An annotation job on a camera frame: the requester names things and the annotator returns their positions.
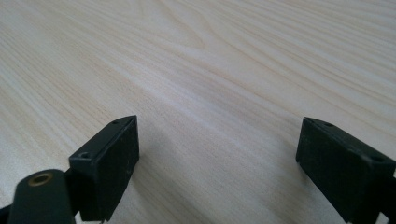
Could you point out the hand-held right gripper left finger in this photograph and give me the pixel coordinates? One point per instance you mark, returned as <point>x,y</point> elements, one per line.
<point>109,174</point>

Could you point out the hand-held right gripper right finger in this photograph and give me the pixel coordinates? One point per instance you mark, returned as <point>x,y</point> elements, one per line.
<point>342,168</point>

